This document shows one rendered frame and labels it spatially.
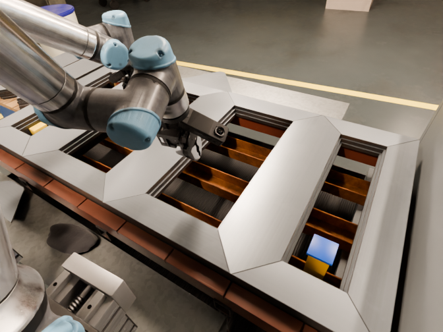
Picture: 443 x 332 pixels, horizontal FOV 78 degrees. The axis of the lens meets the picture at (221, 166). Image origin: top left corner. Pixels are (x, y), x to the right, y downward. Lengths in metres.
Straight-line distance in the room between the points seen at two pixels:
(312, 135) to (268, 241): 0.48
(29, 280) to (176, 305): 0.61
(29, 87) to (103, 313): 0.39
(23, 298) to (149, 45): 0.39
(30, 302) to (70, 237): 0.79
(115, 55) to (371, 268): 0.82
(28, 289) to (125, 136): 0.25
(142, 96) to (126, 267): 0.63
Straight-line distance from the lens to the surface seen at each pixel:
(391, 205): 0.90
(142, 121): 0.44
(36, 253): 1.14
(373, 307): 0.72
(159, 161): 0.97
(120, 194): 0.90
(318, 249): 0.71
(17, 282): 0.29
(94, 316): 0.59
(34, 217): 1.25
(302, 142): 1.01
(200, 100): 1.26
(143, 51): 0.51
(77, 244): 1.05
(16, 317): 0.28
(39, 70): 0.46
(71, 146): 1.21
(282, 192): 0.83
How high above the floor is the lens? 1.49
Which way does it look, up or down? 44 degrees down
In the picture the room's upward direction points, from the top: 5 degrees counter-clockwise
